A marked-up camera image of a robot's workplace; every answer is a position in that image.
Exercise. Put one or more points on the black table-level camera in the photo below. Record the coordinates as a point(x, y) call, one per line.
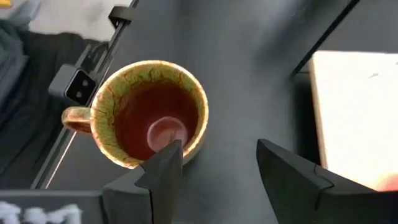
point(74, 85)

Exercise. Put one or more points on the person's arm grey sleeve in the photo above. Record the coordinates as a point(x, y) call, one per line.
point(31, 93)

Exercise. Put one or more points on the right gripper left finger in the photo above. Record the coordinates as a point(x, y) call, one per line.
point(161, 186)

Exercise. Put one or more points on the black aluminium frame rail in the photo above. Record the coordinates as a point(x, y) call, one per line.
point(53, 165)

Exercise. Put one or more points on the black frame bar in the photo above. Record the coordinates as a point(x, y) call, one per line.
point(326, 35)

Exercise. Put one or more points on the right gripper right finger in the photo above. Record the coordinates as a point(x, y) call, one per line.
point(304, 193)

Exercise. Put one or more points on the black rail bracket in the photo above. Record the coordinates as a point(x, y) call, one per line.
point(119, 15)

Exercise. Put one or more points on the blue-green glazed ceramic mug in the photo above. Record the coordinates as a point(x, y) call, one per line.
point(105, 102)

